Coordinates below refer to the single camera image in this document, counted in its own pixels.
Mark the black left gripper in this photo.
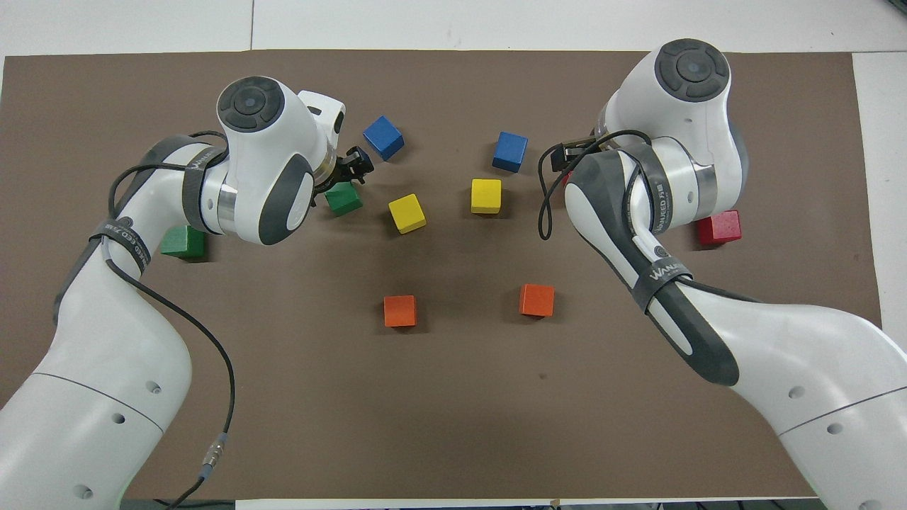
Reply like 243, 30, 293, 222
327, 145, 375, 192

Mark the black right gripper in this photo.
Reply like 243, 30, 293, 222
551, 131, 612, 172

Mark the green wooden cube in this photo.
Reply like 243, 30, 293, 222
160, 225, 208, 262
325, 182, 364, 217

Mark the blue wooden cube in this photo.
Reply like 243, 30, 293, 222
492, 130, 529, 174
362, 115, 405, 162

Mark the yellow wooden cube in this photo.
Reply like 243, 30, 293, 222
470, 178, 503, 215
387, 193, 428, 235

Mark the orange wooden cube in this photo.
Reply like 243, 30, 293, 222
518, 283, 556, 318
383, 295, 418, 329

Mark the brown table mat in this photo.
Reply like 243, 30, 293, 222
0, 48, 902, 501

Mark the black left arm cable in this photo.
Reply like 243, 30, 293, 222
106, 130, 236, 508

